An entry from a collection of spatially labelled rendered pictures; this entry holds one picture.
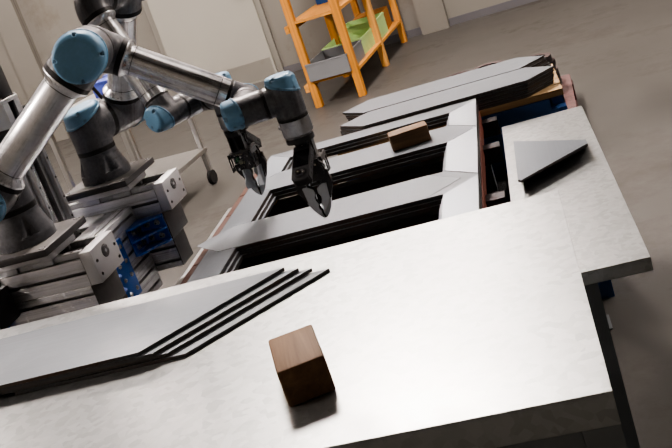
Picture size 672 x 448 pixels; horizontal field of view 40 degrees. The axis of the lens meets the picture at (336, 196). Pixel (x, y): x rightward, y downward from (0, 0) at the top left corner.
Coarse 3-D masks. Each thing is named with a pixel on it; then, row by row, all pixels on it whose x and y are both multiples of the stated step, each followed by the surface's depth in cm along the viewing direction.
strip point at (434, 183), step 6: (432, 180) 239; (438, 180) 238; (444, 180) 236; (450, 180) 235; (456, 180) 233; (426, 186) 236; (432, 186) 235; (438, 186) 233; (444, 186) 232; (426, 192) 232; (432, 192) 230
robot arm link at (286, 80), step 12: (288, 72) 213; (276, 84) 212; (288, 84) 212; (264, 96) 213; (276, 96) 213; (288, 96) 213; (300, 96) 215; (276, 108) 213; (288, 108) 213; (300, 108) 214; (288, 120) 214
